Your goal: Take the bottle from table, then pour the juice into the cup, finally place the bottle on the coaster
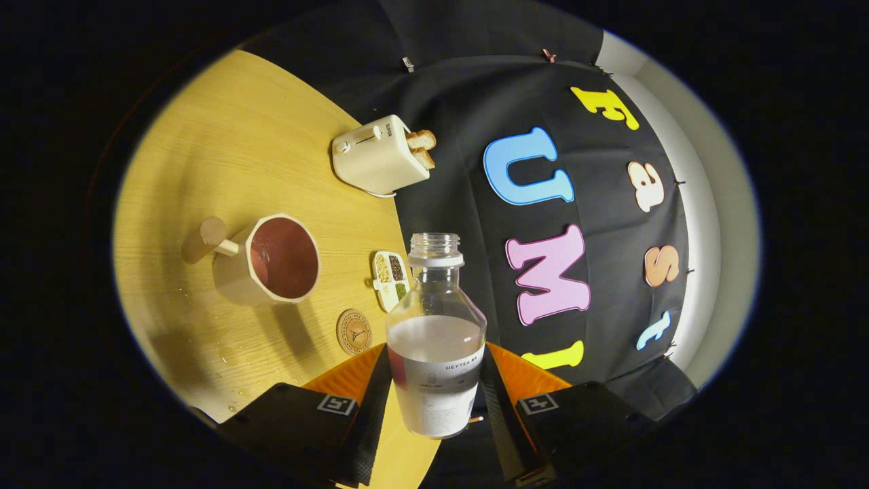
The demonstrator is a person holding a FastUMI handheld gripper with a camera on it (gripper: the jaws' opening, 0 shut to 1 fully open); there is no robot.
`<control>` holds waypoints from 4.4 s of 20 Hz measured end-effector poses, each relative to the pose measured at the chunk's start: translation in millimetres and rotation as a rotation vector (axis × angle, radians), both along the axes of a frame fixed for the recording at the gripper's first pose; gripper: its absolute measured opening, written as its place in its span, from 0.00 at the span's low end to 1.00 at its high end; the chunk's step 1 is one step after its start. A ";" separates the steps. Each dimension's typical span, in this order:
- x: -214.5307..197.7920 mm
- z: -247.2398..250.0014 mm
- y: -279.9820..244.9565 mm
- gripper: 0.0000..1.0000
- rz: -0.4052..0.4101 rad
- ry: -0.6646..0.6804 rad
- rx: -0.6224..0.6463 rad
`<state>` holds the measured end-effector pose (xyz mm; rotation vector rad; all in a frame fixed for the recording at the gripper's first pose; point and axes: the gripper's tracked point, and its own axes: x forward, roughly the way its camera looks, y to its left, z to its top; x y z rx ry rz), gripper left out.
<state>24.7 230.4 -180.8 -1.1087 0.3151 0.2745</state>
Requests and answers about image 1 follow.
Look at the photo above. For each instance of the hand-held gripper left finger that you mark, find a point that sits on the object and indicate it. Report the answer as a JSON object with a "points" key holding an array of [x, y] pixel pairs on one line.
{"points": [[372, 421]]}

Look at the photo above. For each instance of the wooden table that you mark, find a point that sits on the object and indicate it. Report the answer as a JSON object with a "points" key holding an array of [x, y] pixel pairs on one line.
{"points": [[224, 136]]}

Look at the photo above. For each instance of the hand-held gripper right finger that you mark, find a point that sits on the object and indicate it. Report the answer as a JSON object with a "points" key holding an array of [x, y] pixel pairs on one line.
{"points": [[499, 424]]}

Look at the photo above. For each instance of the black backdrop cloth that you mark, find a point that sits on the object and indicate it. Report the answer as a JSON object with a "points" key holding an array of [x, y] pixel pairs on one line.
{"points": [[461, 102]]}

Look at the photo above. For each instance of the round wooden coaster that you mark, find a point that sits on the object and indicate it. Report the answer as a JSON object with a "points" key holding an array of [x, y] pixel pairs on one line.
{"points": [[354, 333]]}

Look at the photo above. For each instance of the white divided snack dish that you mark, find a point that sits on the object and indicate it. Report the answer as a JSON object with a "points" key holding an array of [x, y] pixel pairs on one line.
{"points": [[389, 280]]}

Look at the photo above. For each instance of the toast slice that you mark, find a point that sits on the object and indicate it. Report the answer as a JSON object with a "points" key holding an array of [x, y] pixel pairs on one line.
{"points": [[422, 139], [426, 159]]}

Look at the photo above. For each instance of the cream toaster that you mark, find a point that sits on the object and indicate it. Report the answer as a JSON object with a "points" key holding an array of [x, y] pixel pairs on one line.
{"points": [[377, 159]]}

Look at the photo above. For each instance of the clear plastic juice bottle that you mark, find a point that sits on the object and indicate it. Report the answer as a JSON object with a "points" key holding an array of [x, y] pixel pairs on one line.
{"points": [[434, 353]]}

